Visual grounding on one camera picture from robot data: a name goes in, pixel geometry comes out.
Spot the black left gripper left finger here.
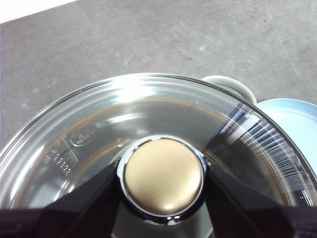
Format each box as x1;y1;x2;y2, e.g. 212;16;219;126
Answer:
0;164;121;238

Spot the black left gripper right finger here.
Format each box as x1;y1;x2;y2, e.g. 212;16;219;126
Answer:
205;163;317;238

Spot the glass lid with green knob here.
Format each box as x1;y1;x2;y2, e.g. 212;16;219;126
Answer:
0;73;317;238

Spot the blue round plate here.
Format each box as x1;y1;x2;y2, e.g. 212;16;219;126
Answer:
256;98;317;189

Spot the pale green electric steamer pot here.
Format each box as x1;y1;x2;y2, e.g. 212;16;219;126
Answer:
200;75;257;104

